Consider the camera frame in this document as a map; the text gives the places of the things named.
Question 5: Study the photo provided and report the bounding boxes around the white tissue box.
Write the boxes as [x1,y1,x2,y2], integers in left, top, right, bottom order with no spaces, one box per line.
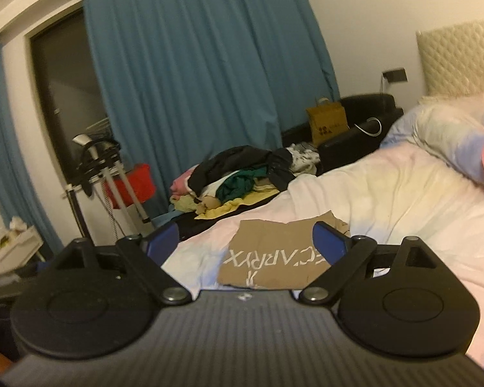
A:
[9,217,30,235]

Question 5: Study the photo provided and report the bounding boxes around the white dressing table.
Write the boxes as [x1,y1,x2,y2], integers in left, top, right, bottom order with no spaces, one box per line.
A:
[0,226,45,291]

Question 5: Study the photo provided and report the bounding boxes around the pile of mixed clothes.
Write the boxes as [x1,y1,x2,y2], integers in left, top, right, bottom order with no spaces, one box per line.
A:
[169,145,321,220]

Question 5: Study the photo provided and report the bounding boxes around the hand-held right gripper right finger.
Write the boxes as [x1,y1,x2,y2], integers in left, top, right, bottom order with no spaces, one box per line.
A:
[298,221,453,306]

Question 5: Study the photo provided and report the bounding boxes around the wide blue curtain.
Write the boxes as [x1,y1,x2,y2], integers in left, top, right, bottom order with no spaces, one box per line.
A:
[81,0,341,218]

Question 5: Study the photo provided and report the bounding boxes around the khaki printed t-shirt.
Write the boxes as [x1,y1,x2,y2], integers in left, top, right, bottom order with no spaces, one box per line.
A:
[217,210,351,291]

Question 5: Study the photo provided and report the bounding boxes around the white cable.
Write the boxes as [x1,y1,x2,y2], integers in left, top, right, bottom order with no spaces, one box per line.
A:
[355,118,382,137]

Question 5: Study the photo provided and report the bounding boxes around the black leather armchair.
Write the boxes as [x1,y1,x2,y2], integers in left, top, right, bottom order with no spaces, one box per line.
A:
[282,93,404,166]

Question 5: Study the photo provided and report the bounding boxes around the pastel tie-dye pillow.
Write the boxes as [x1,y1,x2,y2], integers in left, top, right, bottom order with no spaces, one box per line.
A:
[381,91,484,189]

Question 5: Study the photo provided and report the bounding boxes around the yellow paper bag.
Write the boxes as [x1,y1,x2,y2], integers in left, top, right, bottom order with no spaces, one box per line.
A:
[305,97,349,146]

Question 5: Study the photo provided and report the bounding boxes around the cream padded headboard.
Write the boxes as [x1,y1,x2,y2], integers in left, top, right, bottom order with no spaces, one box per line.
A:
[415,16,484,98]

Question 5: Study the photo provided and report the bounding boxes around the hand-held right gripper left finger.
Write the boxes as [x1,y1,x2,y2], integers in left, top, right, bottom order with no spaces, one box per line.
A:
[35,222,193,306]

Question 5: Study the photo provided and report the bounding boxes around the black wall switch panel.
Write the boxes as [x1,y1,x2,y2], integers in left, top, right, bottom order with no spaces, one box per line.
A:
[382,68,408,84]

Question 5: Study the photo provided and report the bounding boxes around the black metal stand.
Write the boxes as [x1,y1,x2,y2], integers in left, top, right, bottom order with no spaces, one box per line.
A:
[62,183,91,243]

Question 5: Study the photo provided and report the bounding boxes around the pastel tie-dye duvet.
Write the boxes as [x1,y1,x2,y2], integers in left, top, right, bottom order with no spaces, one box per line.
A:
[161,137,484,372]

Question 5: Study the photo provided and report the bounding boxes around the narrow blue curtain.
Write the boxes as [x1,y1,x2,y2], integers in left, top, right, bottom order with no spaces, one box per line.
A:
[0,42,65,254]

